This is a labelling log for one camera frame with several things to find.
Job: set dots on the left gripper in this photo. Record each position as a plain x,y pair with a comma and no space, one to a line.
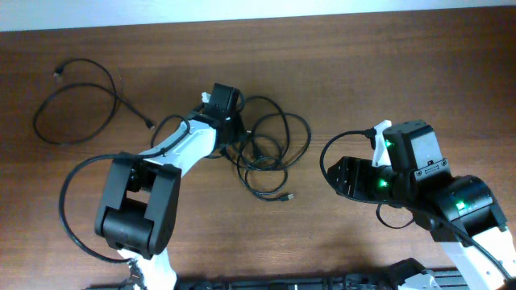
239,129

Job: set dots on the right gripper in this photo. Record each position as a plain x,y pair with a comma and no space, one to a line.
353,169

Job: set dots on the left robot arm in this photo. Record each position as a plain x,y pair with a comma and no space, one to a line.
225,101

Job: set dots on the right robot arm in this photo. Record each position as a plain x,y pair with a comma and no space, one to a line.
408,170

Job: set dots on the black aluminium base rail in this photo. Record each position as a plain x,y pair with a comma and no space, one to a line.
406,274

